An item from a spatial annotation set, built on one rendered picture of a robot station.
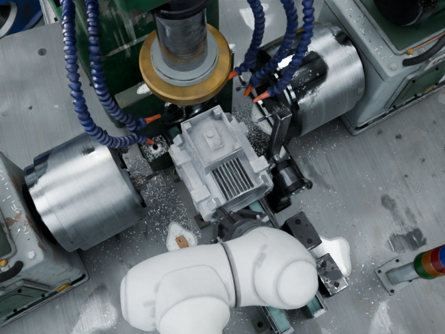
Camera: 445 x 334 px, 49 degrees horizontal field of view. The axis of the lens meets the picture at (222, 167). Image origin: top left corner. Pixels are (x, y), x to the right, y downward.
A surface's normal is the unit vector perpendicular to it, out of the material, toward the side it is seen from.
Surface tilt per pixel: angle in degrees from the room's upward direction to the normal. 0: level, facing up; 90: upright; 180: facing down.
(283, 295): 31
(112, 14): 90
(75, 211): 36
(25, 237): 0
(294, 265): 16
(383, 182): 0
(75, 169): 2
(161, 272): 26
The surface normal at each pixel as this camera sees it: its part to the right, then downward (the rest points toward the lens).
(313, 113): 0.43, 0.58
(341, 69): 0.23, 0.11
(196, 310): 0.23, -0.19
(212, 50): 0.00, -0.32
